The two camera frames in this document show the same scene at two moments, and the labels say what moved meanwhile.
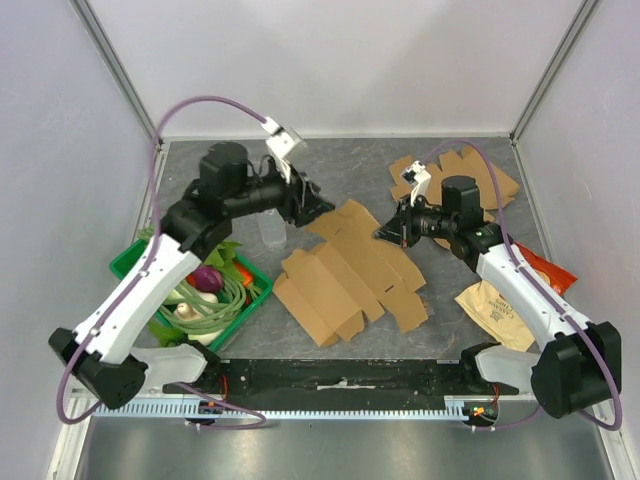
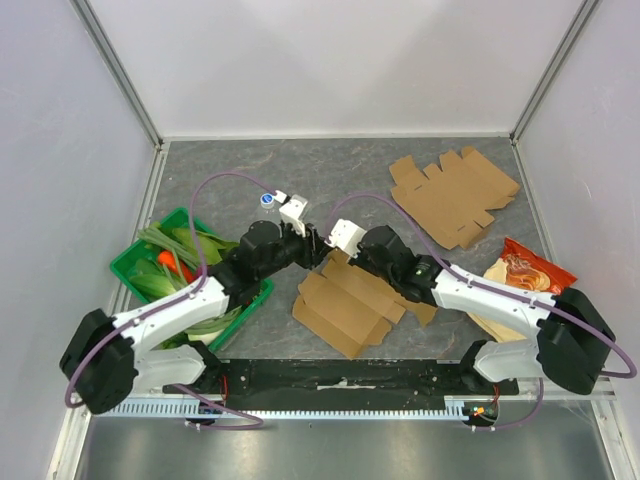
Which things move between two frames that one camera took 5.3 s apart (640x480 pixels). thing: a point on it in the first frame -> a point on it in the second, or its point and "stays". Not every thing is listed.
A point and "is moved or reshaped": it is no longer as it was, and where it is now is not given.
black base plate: [333, 382] stays
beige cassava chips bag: [491, 311] stays
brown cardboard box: [349, 273] is moved or reshaped
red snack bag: [558, 280] stays
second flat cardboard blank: [473, 164] stays
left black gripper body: [285, 199] -> [303, 249]
